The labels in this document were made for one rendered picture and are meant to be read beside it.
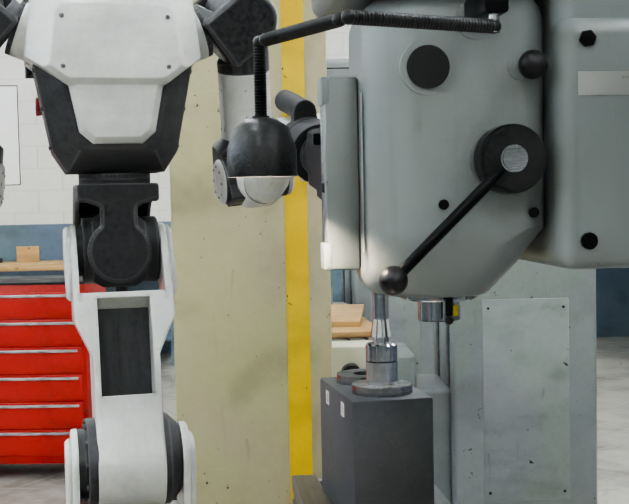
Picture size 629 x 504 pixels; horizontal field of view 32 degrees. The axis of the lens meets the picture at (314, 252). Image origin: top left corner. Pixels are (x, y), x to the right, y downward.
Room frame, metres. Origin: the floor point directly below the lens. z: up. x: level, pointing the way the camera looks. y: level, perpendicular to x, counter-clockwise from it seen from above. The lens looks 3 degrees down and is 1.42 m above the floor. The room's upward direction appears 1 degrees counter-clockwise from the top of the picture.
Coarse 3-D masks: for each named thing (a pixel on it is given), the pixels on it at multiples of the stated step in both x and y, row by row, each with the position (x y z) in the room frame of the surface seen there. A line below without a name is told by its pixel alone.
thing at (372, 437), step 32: (320, 384) 1.77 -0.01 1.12; (352, 384) 1.63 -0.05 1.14; (352, 416) 1.56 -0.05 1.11; (384, 416) 1.57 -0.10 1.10; (416, 416) 1.58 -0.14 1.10; (352, 448) 1.56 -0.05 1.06; (384, 448) 1.57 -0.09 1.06; (416, 448) 1.58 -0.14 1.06; (352, 480) 1.57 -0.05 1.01; (384, 480) 1.57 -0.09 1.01; (416, 480) 1.58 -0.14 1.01
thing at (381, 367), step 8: (368, 352) 1.62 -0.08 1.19; (376, 352) 1.61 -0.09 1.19; (384, 352) 1.61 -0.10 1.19; (392, 352) 1.61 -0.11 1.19; (368, 360) 1.62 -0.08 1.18; (376, 360) 1.61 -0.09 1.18; (384, 360) 1.61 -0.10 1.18; (392, 360) 1.61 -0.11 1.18; (368, 368) 1.62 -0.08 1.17; (376, 368) 1.61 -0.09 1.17; (384, 368) 1.61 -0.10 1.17; (392, 368) 1.61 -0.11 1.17; (368, 376) 1.62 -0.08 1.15; (376, 376) 1.61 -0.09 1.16; (384, 376) 1.61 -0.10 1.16; (392, 376) 1.61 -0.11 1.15; (368, 384) 1.62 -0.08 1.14; (376, 384) 1.61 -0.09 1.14; (384, 384) 1.61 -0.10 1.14; (392, 384) 1.61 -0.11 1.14
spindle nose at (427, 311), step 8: (424, 304) 1.22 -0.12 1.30; (432, 304) 1.22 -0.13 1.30; (440, 304) 1.21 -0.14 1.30; (456, 304) 1.22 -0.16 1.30; (424, 312) 1.22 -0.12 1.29; (432, 312) 1.22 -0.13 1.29; (440, 312) 1.21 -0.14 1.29; (424, 320) 1.22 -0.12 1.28; (432, 320) 1.22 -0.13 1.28; (440, 320) 1.21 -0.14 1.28; (456, 320) 1.22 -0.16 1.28
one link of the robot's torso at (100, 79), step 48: (48, 0) 1.74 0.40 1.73; (96, 0) 1.75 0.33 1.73; (144, 0) 1.77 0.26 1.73; (192, 0) 1.82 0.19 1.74; (48, 48) 1.73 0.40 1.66; (96, 48) 1.74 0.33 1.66; (144, 48) 1.76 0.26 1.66; (192, 48) 1.80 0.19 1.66; (48, 96) 1.76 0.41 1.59; (96, 96) 1.75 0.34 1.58; (144, 96) 1.77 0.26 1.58; (96, 144) 1.76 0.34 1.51; (144, 144) 1.78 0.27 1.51
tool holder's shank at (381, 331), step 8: (376, 296) 1.62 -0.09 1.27; (384, 296) 1.62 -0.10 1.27; (376, 304) 1.62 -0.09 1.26; (384, 304) 1.62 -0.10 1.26; (376, 312) 1.62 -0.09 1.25; (384, 312) 1.62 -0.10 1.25; (376, 320) 1.62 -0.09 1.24; (384, 320) 1.62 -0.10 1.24; (376, 328) 1.62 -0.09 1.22; (384, 328) 1.62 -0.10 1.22; (376, 336) 1.62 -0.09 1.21; (384, 336) 1.61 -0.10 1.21
